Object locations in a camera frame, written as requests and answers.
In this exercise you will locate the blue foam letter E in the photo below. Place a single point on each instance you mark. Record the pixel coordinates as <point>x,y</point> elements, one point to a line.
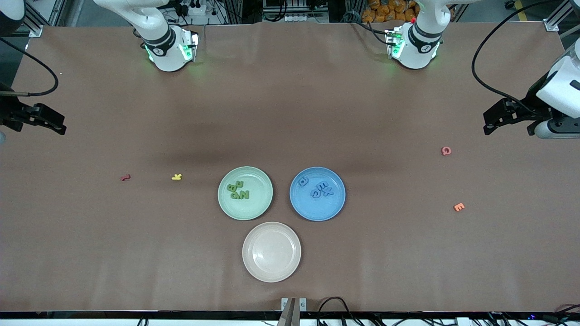
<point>322,185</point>

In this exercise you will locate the yellow foam letter K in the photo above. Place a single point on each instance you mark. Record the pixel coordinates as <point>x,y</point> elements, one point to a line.
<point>176,177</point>

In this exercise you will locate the green foam letter N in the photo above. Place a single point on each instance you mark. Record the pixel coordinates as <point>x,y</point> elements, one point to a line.
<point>244,195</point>

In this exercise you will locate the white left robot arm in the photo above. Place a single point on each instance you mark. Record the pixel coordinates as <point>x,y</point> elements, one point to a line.
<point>419,45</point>

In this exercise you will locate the blue plate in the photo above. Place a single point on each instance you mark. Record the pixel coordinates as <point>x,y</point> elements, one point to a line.
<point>317,210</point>

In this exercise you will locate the power strip with plugs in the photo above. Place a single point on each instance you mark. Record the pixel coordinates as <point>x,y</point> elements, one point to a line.
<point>195,8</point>

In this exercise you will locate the pink-red foam letter Q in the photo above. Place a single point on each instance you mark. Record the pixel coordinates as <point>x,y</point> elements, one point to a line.
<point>449,152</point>

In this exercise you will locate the orange foam letter E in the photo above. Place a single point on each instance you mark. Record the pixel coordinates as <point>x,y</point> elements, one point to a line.
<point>456,207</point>

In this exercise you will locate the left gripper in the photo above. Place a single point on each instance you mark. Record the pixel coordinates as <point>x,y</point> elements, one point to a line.
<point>533,102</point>

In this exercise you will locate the blue foam letter X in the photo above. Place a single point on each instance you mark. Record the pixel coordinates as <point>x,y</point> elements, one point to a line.
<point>329,192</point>

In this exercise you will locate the metal mounting bracket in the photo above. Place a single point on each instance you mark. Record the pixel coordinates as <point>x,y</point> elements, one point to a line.
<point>284,303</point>

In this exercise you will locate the blue foam letter G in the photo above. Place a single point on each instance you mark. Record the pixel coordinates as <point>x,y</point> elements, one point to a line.
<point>313,194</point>

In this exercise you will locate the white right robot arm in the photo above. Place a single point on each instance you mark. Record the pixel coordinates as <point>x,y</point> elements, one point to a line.
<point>165,45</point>

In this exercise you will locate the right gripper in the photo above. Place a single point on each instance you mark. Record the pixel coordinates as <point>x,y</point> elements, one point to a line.
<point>10,112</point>

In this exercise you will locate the white power strip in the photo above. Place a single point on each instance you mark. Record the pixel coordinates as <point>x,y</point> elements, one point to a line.
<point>299,19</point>

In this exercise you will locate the pale green plate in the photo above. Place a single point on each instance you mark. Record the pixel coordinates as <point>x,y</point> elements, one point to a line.
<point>253,208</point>

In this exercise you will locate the pile of orange objects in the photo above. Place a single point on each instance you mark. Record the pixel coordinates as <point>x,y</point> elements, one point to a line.
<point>385,11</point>

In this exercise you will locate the blue foam digit six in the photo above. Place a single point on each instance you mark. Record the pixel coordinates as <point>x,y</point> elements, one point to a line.
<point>305,180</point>

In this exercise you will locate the aluminium frame bar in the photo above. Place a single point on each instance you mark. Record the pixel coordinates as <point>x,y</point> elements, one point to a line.
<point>35,31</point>
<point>550,25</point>

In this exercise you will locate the pale pink plate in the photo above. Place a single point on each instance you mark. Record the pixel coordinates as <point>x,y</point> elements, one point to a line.
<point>272,251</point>

